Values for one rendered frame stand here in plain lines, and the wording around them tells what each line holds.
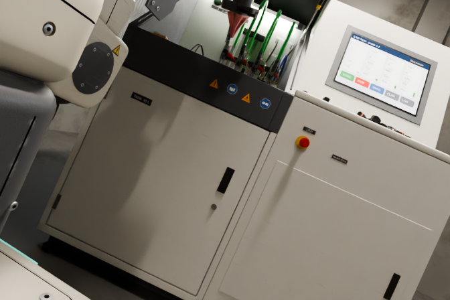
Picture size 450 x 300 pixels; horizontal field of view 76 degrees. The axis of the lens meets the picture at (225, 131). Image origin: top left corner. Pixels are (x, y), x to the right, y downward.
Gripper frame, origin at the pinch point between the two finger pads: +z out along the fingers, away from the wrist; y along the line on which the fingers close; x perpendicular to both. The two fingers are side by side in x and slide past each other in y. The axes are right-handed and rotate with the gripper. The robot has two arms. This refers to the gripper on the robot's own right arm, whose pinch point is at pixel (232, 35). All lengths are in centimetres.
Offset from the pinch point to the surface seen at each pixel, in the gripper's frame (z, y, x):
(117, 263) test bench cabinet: 91, 10, 22
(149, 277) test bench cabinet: 91, -3, 20
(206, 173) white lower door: 51, -5, -1
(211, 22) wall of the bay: 8, 41, -73
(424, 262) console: 54, -90, -19
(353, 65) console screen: 3, -39, -65
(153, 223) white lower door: 73, 5, 12
